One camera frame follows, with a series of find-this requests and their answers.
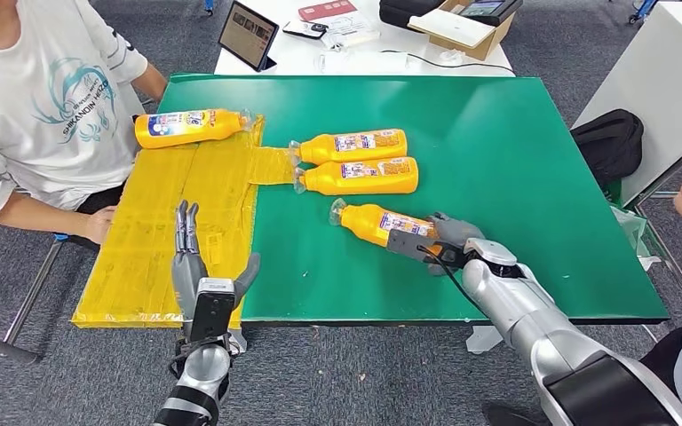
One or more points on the black phone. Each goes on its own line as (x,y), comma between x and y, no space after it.
(301,29)

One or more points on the black device with screen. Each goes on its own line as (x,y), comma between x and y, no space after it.
(488,9)

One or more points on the brown cardboard box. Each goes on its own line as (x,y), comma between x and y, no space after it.
(490,42)

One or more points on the black case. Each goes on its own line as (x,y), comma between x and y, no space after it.
(406,13)

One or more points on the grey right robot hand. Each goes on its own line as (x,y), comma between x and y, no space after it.
(464,230)

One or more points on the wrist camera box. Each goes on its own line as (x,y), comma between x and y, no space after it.
(213,311)
(414,244)

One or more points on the black backpack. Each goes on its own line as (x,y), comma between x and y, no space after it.
(609,147)

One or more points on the yellow taped cardboard sheet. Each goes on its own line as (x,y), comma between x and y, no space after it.
(158,235)

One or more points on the white table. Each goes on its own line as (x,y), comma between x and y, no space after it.
(291,59)

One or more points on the clear plastic bag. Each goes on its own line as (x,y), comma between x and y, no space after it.
(632,234)

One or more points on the blue metal frame foot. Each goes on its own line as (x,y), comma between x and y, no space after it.
(644,9)
(209,6)

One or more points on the white cabinet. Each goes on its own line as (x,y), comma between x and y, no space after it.
(659,76)

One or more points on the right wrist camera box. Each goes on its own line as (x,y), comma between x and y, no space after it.
(414,244)

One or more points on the grey metal tube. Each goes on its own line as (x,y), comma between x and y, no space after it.
(0,347)

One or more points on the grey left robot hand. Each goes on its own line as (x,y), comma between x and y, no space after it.
(187,276)

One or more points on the black tablet on stand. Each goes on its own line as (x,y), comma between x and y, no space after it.
(248,35)

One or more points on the white table leg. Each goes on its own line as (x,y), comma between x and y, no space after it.
(482,340)
(240,342)

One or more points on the green table board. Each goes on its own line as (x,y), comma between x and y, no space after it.
(494,176)

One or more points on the white sheet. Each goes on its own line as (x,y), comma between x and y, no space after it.
(450,28)

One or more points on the clear plastic packet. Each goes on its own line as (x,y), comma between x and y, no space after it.
(350,32)

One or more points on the red booklet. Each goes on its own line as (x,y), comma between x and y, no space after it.
(327,9)

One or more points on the orange detergent bottle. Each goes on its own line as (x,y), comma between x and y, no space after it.
(361,223)
(223,124)
(329,177)
(323,148)

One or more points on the metal-legged stool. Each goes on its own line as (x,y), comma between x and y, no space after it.
(30,291)

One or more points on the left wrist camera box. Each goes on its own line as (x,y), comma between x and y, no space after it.
(213,311)

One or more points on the metal table frame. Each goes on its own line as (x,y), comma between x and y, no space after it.
(673,264)

